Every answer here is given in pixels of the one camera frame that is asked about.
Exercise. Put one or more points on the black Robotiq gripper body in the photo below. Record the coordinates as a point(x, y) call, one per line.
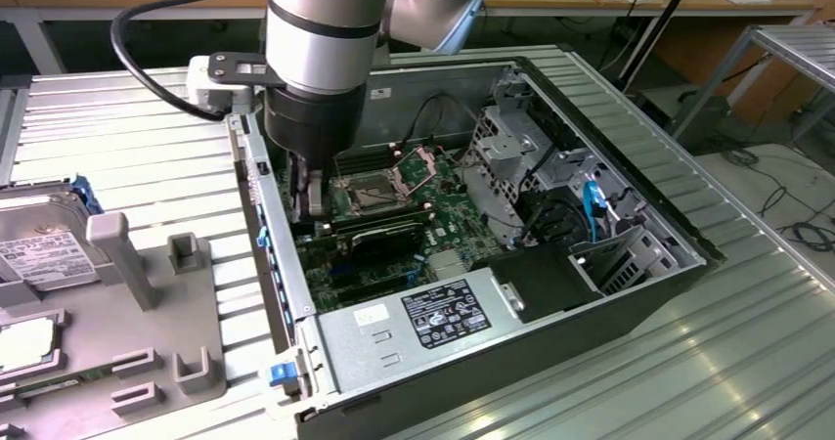
point(314, 127)

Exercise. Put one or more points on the Nvidia Quadro graphics card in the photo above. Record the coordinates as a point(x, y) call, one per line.
point(385, 244)

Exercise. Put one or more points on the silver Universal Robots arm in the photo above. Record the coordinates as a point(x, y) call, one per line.
point(319, 34)

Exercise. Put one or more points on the metal locking lever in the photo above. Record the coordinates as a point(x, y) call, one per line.
point(342, 176)

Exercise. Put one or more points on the black RAM slot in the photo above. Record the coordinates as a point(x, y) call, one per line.
point(378, 219)
point(378, 156)
point(378, 215)
point(378, 161)
point(378, 146)
point(378, 151)

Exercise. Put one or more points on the CPU socket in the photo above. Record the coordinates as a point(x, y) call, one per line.
point(373, 195)

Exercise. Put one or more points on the blue slot retainer clip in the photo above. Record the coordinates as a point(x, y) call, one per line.
point(262, 240)

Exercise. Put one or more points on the metal socket cover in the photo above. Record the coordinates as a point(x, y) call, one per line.
point(425, 155)

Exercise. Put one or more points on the long black expansion slot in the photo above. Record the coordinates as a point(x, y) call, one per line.
point(373, 283)
point(375, 294)

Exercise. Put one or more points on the green Dell motherboard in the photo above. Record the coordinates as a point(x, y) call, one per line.
point(457, 225)

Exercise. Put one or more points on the silver finned chipset heatsink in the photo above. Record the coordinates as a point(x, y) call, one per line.
point(450, 261)

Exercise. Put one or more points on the grey metal disk bay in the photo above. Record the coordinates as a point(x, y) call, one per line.
point(502, 146)

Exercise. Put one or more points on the blue disk carrier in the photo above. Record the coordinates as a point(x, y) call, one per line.
point(88, 195)

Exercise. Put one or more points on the grey power supply unit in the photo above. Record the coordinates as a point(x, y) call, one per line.
point(366, 342)

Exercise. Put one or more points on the blue case latch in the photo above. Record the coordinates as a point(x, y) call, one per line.
point(282, 374)

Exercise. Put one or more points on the black plastic shroud box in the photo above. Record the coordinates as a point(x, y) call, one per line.
point(542, 283)

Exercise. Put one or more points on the silver hard disk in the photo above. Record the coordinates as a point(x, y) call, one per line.
point(39, 249)

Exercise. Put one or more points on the grey plastic parts rack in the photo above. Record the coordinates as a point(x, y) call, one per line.
point(98, 337)

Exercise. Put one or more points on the open black PC case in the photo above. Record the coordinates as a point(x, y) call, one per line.
point(457, 401)

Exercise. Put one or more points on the perforated grey disk bay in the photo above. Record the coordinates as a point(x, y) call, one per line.
point(626, 264)

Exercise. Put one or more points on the silver CPU chip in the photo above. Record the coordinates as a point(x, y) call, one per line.
point(23, 342)

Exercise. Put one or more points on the green RAM stick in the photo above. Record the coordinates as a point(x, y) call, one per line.
point(52, 383)

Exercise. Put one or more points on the black slanted pole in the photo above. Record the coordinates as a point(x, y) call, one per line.
point(659, 19)

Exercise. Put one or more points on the black equipment box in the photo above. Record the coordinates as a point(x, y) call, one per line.
point(698, 112)

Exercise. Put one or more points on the brown wooden cabinet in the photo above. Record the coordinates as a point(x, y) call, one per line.
point(718, 58)

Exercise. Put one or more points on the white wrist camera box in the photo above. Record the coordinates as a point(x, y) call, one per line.
point(215, 93)

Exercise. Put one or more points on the aluminium frame table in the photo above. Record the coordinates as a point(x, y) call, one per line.
point(793, 44)

